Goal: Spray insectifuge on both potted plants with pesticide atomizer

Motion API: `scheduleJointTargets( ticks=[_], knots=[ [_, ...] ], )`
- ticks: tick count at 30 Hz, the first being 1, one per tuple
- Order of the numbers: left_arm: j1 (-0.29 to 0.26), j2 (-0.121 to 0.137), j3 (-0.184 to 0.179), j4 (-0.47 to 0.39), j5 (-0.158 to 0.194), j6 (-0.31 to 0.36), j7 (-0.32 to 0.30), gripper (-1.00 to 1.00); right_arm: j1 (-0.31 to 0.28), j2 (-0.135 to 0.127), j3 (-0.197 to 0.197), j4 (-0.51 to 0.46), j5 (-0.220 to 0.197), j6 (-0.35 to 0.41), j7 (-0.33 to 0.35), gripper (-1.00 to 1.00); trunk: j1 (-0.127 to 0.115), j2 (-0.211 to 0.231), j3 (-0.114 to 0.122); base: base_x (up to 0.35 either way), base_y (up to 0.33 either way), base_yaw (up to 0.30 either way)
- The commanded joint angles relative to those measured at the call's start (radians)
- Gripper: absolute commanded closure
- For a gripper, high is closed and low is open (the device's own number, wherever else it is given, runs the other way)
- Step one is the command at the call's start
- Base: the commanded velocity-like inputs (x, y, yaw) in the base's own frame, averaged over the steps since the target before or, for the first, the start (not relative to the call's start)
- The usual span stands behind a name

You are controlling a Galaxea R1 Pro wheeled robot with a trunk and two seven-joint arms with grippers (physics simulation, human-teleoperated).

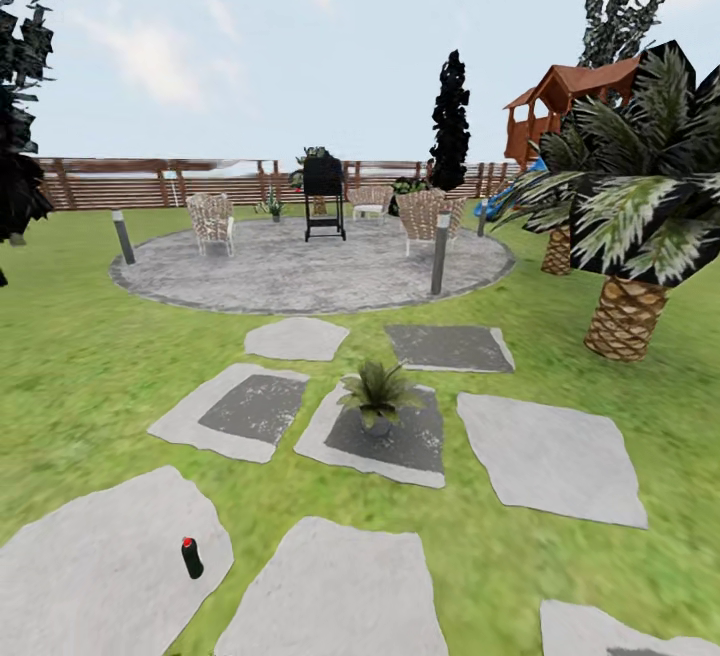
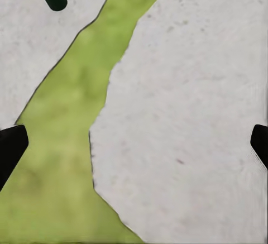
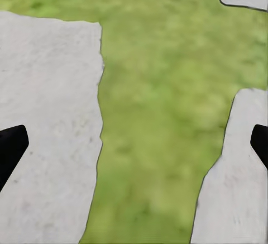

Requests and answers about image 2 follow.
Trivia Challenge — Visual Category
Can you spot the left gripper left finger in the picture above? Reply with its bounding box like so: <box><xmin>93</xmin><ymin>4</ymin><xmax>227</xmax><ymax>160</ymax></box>
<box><xmin>0</xmin><ymin>124</ymin><xmax>29</xmax><ymax>191</ymax></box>

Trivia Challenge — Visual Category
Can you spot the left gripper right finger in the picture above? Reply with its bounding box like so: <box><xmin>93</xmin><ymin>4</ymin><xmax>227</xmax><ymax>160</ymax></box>
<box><xmin>250</xmin><ymin>124</ymin><xmax>268</xmax><ymax>169</ymax></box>

